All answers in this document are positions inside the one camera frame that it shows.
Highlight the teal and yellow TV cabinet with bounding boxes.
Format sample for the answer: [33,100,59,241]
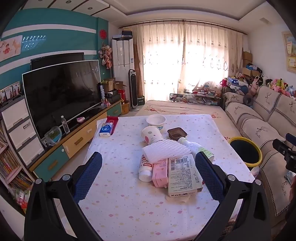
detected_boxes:
[29,98,124,182]

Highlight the framed photo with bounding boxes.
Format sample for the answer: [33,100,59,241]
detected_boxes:
[0,81,21,103]

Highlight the white paper cup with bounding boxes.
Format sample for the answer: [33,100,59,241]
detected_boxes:
[141,126,164,143]

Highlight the white plastic drawer unit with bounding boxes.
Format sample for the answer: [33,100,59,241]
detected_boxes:
[0,95,46,169]

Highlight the blue tissue pack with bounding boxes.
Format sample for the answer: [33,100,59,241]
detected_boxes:
[99,122,114,137]

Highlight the floral bed mat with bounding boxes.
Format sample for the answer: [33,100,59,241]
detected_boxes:
[134,100,241,144]

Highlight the cream embroidered curtains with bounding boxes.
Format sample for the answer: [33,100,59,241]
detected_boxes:
[129,21,243,102]

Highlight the brown plastic tray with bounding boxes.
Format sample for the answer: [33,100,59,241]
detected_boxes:
[167,127,188,141]

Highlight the beige carton box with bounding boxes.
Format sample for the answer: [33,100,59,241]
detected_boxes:
[167,154,203,198]

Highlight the stack of flat boxes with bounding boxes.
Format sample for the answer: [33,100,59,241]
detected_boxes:
[112,28,133,39]

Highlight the yellow-rimmed black waste bin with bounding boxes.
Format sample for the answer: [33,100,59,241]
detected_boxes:
[228,136,263,168]

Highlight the patterned rug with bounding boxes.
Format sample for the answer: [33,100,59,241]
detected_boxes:
[221,209,245,241]

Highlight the pink carton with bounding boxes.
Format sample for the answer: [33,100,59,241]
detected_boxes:
[151,158,169,188]

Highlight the black box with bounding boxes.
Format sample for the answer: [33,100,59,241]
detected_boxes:
[105,89,119,105]

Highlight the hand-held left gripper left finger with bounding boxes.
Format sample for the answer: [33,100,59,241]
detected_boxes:
[24,152,103,241]

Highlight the brown curtain rod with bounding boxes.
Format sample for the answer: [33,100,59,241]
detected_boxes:
[119,20,247,36]

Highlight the rolled bamboo mat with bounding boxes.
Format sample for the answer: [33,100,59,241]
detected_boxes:
[134,44,145,98]

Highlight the clear water bottle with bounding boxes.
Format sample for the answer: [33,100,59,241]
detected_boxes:
[60,115,70,134]

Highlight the bookshelf with books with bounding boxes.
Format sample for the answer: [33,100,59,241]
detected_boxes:
[0,120,35,193]

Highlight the white standing air conditioner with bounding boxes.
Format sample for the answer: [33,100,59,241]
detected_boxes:
[112,38,135,80]

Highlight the plastic bag of greens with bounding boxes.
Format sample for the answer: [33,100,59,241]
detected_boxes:
[44,126,62,146]

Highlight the row of plush toys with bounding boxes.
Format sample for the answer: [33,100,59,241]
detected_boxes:
[248,74,296,100]

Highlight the red box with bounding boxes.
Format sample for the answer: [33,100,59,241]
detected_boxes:
[105,116,119,135]

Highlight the glass coffee table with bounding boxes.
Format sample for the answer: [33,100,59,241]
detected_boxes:
[169,89,221,106]

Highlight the white foam sheet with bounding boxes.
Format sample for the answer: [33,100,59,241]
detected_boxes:
[142,140,192,163]

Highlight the grey tower fan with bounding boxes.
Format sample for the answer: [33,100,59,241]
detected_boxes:
[128,69,140,109]

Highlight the large curved television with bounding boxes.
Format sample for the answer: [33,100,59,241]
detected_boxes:
[22,60,102,139]

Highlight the framed wall picture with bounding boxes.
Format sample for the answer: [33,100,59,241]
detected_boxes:
[281,31,296,74]

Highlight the beige sofa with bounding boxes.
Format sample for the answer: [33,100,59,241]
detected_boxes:
[222,86,296,227]

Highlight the star-print bag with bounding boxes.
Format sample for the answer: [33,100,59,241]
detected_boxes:
[227,77,248,93]

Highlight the hanging flower ornament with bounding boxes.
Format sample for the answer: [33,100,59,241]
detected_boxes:
[98,43,113,69]

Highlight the white tube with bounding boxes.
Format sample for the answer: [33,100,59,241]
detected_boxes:
[138,154,154,182]

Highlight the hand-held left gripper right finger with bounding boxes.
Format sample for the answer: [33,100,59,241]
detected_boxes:
[192,152,271,241]

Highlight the pastel dotted tablecloth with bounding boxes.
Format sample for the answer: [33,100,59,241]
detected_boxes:
[77,114,256,241]

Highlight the pile of colourful packets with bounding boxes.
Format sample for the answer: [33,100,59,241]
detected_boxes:
[9,188,30,209]

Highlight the white bowl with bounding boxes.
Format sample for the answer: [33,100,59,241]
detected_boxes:
[146,114,166,130]

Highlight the white bottle green label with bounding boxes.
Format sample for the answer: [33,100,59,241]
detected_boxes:
[177,137,215,163]

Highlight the cartoon wall sticker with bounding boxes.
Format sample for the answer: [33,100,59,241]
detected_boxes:
[0,35,23,62]

